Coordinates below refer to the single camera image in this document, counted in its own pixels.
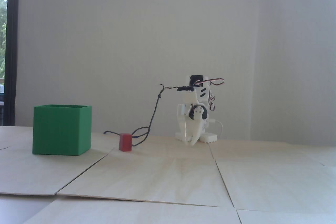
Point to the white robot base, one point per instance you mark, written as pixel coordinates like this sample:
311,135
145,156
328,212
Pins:
210,137

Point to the black window frame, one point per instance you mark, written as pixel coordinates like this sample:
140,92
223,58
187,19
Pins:
12,50

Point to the wrist camera on white mast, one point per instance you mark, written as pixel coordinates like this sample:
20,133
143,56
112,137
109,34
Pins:
185,89

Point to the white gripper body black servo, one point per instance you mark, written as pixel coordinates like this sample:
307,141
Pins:
188,125

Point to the red block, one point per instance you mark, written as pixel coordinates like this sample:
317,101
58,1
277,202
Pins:
125,142

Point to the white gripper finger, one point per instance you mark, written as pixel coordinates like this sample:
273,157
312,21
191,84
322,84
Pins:
197,132
183,132

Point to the green open box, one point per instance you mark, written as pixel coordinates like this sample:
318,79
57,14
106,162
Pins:
59,132

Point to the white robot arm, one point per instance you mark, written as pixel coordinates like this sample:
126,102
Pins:
203,92

